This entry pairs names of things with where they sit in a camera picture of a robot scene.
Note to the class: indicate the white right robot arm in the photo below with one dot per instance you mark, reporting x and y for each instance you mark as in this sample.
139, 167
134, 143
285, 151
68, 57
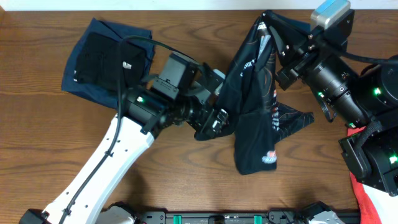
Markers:
360, 90

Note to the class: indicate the folded navy blue garment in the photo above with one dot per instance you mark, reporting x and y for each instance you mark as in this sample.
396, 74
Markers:
117, 32

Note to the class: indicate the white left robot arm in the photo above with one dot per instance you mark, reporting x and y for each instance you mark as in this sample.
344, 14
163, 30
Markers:
141, 116

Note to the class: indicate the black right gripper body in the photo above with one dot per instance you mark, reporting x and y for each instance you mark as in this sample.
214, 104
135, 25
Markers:
308, 59

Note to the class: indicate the red t-shirt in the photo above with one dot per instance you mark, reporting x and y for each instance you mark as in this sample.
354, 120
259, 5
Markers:
368, 212

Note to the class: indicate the folded black garment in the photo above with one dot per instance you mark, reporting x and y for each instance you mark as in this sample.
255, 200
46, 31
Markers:
103, 60

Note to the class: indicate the black patterned sports jersey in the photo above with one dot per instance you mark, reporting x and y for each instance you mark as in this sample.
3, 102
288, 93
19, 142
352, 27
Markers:
255, 117

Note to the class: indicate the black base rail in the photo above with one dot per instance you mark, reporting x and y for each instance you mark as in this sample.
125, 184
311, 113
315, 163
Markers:
120, 213

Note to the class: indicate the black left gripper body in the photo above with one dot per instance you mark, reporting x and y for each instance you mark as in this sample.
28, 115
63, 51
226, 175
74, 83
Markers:
214, 119

